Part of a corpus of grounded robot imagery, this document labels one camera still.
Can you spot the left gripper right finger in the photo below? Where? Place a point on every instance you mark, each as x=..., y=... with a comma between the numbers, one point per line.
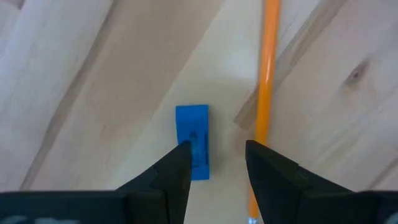
x=273, y=180

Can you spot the small blue eraser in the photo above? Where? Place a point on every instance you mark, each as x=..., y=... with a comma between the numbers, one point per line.
x=191, y=121

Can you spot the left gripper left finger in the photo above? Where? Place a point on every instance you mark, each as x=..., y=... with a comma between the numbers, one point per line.
x=168, y=177

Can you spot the yellow pencil with red eraser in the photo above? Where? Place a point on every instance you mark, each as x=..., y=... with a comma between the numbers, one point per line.
x=269, y=62

